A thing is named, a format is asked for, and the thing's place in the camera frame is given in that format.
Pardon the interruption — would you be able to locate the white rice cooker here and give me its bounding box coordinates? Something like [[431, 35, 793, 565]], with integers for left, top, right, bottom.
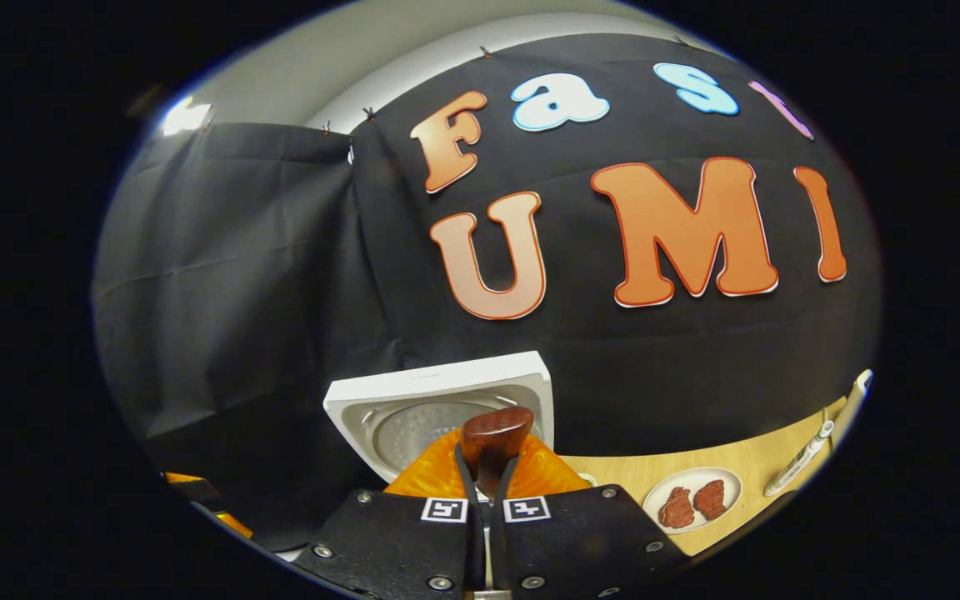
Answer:
[[322, 351, 556, 484]]

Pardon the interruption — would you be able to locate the wooden spoon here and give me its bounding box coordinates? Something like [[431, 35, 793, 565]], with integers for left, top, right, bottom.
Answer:
[[458, 406, 536, 503]]

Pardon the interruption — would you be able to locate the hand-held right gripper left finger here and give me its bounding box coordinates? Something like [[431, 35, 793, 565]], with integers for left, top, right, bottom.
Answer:
[[291, 427, 488, 599]]

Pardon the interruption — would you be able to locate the white bottle green label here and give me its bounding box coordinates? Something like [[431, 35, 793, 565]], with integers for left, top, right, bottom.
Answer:
[[763, 419, 836, 498]]

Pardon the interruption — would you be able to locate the ceiling light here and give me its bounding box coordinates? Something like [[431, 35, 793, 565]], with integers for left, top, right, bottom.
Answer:
[[162, 98, 213, 136]]

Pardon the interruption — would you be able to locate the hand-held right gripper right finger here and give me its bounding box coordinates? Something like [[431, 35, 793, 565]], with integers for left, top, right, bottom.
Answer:
[[487, 432, 692, 599]]

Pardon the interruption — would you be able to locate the white plate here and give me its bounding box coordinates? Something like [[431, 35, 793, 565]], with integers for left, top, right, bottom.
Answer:
[[642, 467, 743, 534]]

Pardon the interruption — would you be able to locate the cream toaster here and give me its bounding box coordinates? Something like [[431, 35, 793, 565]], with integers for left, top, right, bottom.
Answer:
[[832, 368, 875, 443]]

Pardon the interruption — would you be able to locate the black backdrop cloth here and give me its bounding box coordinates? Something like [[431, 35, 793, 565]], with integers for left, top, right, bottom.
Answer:
[[92, 33, 883, 551]]

